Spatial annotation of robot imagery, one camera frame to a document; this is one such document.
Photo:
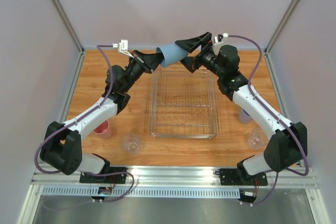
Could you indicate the aluminium front rail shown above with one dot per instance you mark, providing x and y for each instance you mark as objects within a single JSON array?
[{"x": 183, "y": 176}]

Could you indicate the clear glass cup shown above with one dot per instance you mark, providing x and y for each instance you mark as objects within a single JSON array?
[
  {"x": 258, "y": 139},
  {"x": 131, "y": 142}
]

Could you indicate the pink plastic cup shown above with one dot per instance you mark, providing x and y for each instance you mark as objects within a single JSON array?
[{"x": 104, "y": 130}]

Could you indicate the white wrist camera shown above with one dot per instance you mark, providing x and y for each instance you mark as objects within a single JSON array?
[
  {"x": 219, "y": 42},
  {"x": 122, "y": 47}
]

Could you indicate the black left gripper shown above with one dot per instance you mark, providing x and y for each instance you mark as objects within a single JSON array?
[{"x": 148, "y": 62}]

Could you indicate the lavender plastic cup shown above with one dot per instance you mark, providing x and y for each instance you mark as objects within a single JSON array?
[{"x": 244, "y": 117}]

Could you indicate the clear glass cup right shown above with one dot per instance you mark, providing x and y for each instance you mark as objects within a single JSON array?
[{"x": 258, "y": 139}]

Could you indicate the slotted white cable duct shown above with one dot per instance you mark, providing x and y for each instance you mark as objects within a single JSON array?
[{"x": 230, "y": 193}]

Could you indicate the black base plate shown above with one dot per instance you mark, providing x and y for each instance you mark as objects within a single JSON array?
[
  {"x": 233, "y": 177},
  {"x": 112, "y": 179}
]

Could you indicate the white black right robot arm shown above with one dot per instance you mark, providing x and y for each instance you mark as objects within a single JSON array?
[{"x": 287, "y": 140}]

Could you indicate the clear glass cup left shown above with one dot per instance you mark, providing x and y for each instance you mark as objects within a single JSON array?
[{"x": 131, "y": 142}]

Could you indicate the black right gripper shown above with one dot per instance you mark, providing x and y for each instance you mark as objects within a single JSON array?
[{"x": 201, "y": 52}]

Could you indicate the metal wire dish rack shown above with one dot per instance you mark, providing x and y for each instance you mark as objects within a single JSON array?
[{"x": 183, "y": 104}]

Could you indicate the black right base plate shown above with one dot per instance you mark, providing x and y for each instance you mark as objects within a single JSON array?
[{"x": 233, "y": 177}]

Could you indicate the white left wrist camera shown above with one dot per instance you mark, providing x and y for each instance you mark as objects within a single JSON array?
[{"x": 122, "y": 47}]

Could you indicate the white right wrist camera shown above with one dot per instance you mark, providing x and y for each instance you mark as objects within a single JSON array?
[{"x": 219, "y": 42}]

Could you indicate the aluminium frame post left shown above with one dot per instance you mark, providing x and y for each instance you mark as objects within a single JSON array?
[{"x": 65, "y": 20}]

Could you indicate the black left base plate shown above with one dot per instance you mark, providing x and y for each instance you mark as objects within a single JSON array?
[{"x": 112, "y": 179}]

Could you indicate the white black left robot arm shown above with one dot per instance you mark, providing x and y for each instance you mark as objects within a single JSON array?
[{"x": 62, "y": 147}]

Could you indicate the aluminium frame post right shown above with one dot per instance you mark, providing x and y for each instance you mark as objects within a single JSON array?
[{"x": 287, "y": 15}]

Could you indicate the aluminium frame post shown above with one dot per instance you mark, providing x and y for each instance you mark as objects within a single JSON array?
[
  {"x": 65, "y": 20},
  {"x": 287, "y": 15}
]

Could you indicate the blue plastic cup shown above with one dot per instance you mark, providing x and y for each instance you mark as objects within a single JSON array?
[{"x": 172, "y": 53}]

